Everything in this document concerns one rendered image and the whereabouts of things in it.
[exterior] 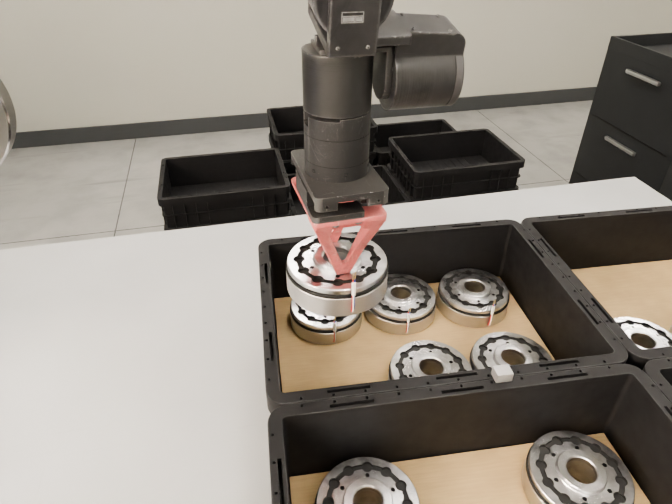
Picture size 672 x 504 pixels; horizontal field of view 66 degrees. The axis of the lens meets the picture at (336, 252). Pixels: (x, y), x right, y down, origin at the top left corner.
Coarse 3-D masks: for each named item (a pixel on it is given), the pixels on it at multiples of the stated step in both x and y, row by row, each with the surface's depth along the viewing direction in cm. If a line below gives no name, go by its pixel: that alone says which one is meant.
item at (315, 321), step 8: (296, 304) 75; (296, 312) 73; (304, 312) 73; (312, 312) 73; (304, 320) 72; (312, 320) 72; (320, 320) 72; (328, 320) 72; (336, 320) 72; (344, 320) 72; (352, 320) 72; (312, 328) 71; (320, 328) 71; (328, 328) 71; (336, 328) 71
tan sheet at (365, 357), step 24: (432, 288) 82; (288, 312) 78; (288, 336) 74; (360, 336) 74; (384, 336) 74; (408, 336) 74; (432, 336) 74; (456, 336) 74; (480, 336) 74; (528, 336) 74; (288, 360) 70; (312, 360) 70; (336, 360) 70; (360, 360) 70; (384, 360) 70; (288, 384) 66; (312, 384) 66; (336, 384) 66
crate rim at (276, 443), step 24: (456, 384) 54; (480, 384) 54; (504, 384) 54; (528, 384) 54; (552, 384) 54; (648, 384) 54; (288, 408) 51; (312, 408) 51; (336, 408) 51; (360, 408) 52
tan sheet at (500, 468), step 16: (496, 448) 59; (512, 448) 59; (528, 448) 59; (400, 464) 57; (416, 464) 57; (432, 464) 57; (448, 464) 57; (464, 464) 57; (480, 464) 57; (496, 464) 57; (512, 464) 57; (304, 480) 56; (320, 480) 56; (416, 480) 56; (432, 480) 56; (448, 480) 56; (464, 480) 56; (480, 480) 56; (496, 480) 56; (512, 480) 56; (304, 496) 54; (432, 496) 54; (448, 496) 54; (464, 496) 54; (480, 496) 54; (496, 496) 54; (512, 496) 54; (640, 496) 54
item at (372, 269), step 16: (304, 240) 55; (352, 240) 56; (288, 256) 53; (304, 256) 53; (368, 256) 53; (384, 256) 53; (304, 272) 51; (320, 272) 51; (352, 272) 51; (368, 272) 51; (384, 272) 51; (320, 288) 49; (336, 288) 49; (368, 288) 49
